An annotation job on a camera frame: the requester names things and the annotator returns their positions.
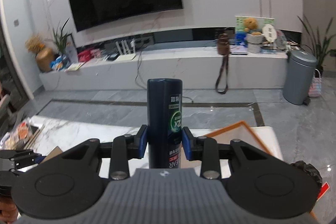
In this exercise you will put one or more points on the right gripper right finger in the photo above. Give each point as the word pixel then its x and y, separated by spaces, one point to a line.
pixel 206 150

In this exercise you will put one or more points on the dark blue shampoo bottle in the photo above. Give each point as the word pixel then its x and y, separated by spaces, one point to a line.
pixel 164 120

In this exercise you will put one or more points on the brown cardboard cube box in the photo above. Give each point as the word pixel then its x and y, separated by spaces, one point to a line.
pixel 55 152

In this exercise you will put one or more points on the stack of books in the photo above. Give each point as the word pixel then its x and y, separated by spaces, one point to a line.
pixel 37 129

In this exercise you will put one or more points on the person's left hand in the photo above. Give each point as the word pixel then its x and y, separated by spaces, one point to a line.
pixel 9 211

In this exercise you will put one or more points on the woven pastel handbag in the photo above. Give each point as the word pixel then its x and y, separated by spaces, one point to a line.
pixel 315 89

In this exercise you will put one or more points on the gold vase with dried flowers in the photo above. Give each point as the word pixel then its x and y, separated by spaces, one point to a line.
pixel 43 54

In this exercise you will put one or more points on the white woven basket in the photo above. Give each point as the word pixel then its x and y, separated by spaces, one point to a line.
pixel 254 43

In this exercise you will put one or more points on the teddy bear plush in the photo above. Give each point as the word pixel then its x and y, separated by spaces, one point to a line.
pixel 251 26

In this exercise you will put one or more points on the green potted floor plant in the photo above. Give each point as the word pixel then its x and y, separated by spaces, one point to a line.
pixel 319 43

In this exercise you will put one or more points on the red floor sticker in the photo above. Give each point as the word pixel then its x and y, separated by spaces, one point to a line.
pixel 325 187

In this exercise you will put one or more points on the brown leather camera bag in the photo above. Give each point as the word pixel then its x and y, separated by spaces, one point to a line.
pixel 223 49

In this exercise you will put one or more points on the orange cardboard storage box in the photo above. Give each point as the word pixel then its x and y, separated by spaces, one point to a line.
pixel 262 137

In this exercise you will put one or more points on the white wifi router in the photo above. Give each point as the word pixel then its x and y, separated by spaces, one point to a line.
pixel 126 50

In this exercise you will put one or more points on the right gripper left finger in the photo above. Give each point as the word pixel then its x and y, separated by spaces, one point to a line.
pixel 123 149

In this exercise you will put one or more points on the black trash bag bin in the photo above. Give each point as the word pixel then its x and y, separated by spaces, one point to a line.
pixel 310 170

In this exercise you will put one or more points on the snack packet on books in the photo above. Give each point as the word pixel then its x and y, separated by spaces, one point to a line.
pixel 18 137

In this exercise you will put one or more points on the grey pedal trash bin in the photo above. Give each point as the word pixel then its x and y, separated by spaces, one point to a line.
pixel 299 75

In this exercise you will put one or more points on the red gift box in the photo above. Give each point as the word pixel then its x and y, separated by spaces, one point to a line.
pixel 85 56

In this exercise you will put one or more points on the round paper fan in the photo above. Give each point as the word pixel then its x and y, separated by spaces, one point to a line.
pixel 270 33

